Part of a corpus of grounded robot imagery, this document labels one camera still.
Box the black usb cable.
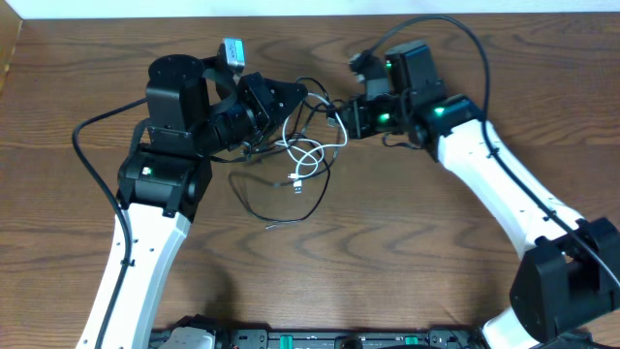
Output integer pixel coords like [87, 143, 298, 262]
[227, 76, 350, 230]

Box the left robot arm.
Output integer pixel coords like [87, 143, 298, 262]
[77, 54, 308, 348]

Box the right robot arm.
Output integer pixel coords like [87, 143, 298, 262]
[340, 41, 619, 348]

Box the left camera cable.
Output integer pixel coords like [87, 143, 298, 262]
[71, 97, 149, 349]

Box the camera cable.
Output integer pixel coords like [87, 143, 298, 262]
[367, 14, 620, 292]
[71, 97, 149, 349]

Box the right camera cable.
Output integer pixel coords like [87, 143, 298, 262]
[367, 14, 620, 292]

